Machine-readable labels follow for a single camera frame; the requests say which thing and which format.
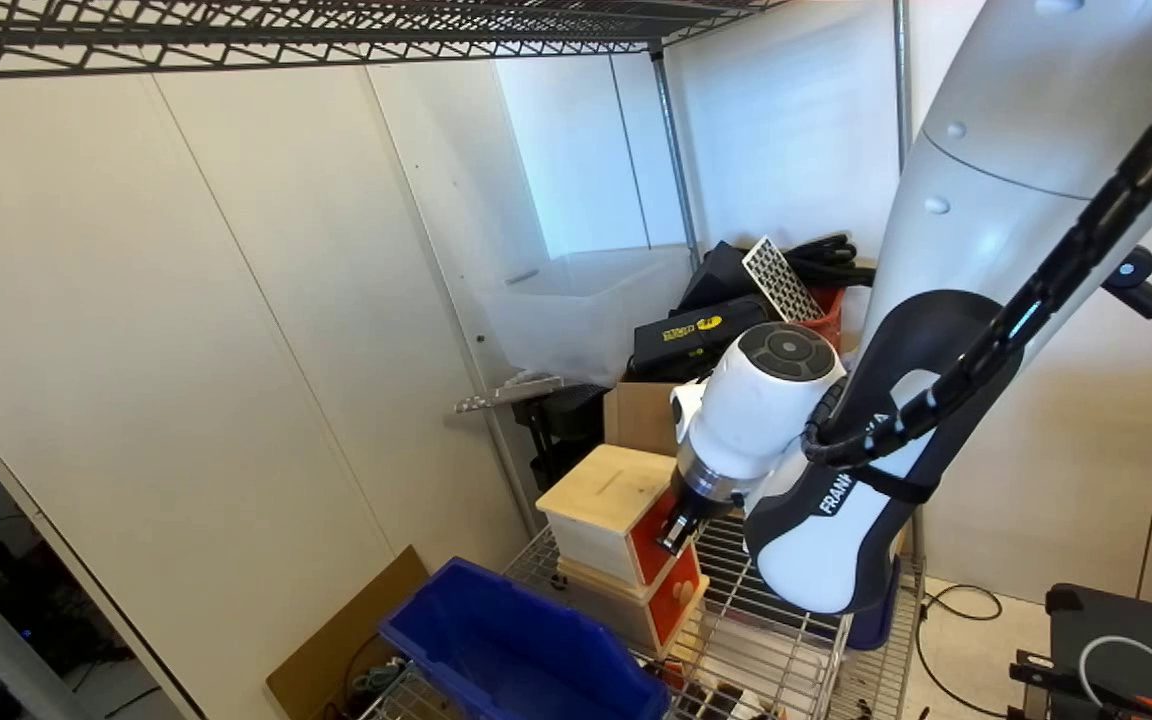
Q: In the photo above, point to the clear plastic storage tub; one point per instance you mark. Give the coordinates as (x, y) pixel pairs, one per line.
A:
(576, 313)

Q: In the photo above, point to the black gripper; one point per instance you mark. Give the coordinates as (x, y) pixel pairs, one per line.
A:
(687, 518)

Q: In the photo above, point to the red bottom drawer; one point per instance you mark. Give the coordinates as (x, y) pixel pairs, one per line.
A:
(675, 596)

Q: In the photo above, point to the wire shelf rack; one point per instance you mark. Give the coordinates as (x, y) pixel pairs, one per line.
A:
(752, 659)

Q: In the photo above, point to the blue plastic bin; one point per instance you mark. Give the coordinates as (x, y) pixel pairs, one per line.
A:
(510, 654)

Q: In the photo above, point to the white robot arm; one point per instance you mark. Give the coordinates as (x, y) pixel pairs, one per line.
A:
(1024, 190)

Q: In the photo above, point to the black bag yellow logo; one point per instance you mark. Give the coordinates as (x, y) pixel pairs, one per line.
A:
(689, 341)

